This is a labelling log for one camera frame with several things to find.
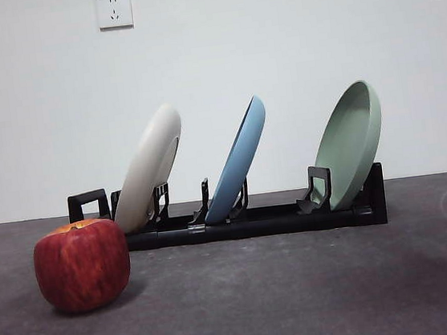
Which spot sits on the cream yellow plate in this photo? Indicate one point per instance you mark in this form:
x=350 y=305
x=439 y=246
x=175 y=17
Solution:
x=146 y=164

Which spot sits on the red apple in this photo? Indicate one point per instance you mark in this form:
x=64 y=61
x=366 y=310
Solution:
x=82 y=268

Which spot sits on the blue plate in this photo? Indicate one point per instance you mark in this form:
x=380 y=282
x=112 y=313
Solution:
x=239 y=161

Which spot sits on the black plate rack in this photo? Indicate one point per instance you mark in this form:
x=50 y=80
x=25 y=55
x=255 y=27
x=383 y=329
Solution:
x=254 y=226

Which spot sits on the green plate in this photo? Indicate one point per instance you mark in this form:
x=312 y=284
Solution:
x=346 y=149

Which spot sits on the white wall socket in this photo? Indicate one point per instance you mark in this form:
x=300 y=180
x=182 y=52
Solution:
x=114 y=10

